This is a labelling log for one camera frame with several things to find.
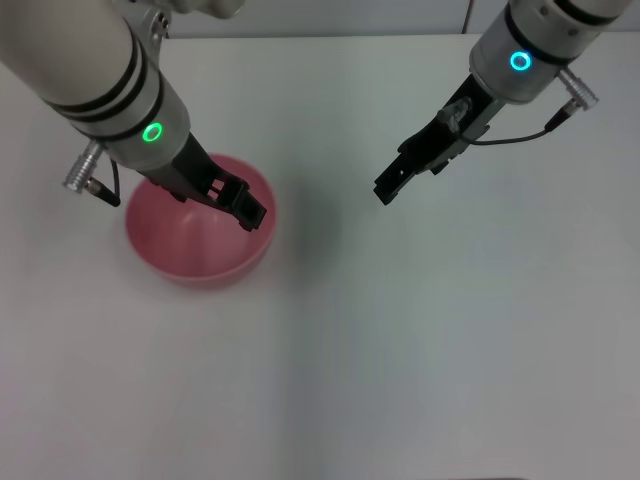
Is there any arm connector with cable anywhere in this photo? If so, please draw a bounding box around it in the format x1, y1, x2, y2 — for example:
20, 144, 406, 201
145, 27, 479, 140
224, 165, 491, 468
62, 141, 123, 208
467, 67, 600, 146

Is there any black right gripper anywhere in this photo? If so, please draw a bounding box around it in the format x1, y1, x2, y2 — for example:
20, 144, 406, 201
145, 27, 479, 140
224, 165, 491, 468
372, 73, 504, 207

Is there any right arm connector with cable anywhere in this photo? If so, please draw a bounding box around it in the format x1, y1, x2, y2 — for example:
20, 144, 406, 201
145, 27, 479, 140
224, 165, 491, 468
467, 67, 600, 146

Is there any left arm connector with cable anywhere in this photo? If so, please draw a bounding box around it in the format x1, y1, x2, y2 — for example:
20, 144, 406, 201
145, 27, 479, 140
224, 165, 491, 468
62, 141, 123, 208

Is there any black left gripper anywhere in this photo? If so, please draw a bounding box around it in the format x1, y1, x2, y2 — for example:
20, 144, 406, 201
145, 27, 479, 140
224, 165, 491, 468
133, 132, 268, 234

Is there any pink plastic bowl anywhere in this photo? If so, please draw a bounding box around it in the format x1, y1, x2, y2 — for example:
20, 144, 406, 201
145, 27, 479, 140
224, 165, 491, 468
124, 153, 277, 290

